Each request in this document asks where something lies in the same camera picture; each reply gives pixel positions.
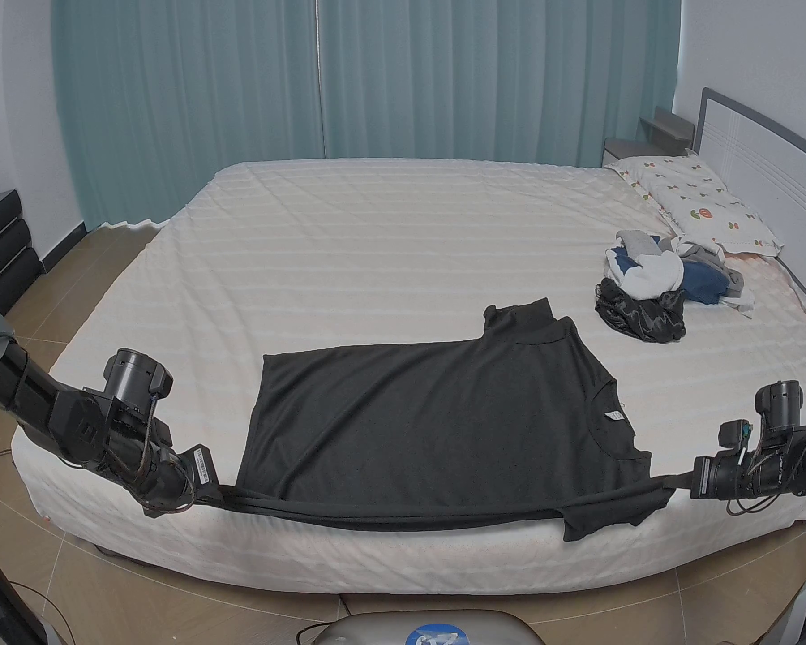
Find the pile of clothes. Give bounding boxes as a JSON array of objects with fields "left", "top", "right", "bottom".
[{"left": 604, "top": 228, "right": 756, "bottom": 317}]

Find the black T-shirt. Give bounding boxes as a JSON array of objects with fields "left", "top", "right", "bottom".
[{"left": 218, "top": 297, "right": 696, "bottom": 544}]

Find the black shiny garment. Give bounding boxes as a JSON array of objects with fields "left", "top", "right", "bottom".
[{"left": 594, "top": 277, "right": 687, "bottom": 346}]

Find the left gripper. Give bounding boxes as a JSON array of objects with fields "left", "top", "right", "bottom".
[{"left": 149, "top": 444, "right": 221, "bottom": 517}]

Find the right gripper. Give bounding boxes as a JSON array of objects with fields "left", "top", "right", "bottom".
[{"left": 689, "top": 454, "right": 748, "bottom": 501}]

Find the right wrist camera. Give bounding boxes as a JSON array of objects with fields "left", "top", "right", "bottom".
[{"left": 719, "top": 419, "right": 755, "bottom": 453}]

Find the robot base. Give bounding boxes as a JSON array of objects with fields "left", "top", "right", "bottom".
[{"left": 319, "top": 609, "right": 545, "bottom": 645}]

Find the black chest of drawers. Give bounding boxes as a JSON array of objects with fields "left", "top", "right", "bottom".
[{"left": 0, "top": 189, "right": 43, "bottom": 317}]

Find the blue-green curtain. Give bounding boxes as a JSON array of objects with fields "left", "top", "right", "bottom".
[
  {"left": 314, "top": 0, "right": 684, "bottom": 172},
  {"left": 50, "top": 0, "right": 325, "bottom": 232}
]

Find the bed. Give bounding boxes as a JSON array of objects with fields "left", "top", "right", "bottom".
[{"left": 10, "top": 86, "right": 806, "bottom": 594}]

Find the white printed pillow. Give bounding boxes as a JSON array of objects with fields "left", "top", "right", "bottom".
[{"left": 604, "top": 154, "right": 785, "bottom": 257}]

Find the grey bedside table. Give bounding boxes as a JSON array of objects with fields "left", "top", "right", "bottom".
[{"left": 603, "top": 106, "right": 697, "bottom": 169}]

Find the black cable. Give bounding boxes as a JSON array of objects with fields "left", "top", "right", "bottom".
[{"left": 296, "top": 621, "right": 342, "bottom": 645}]

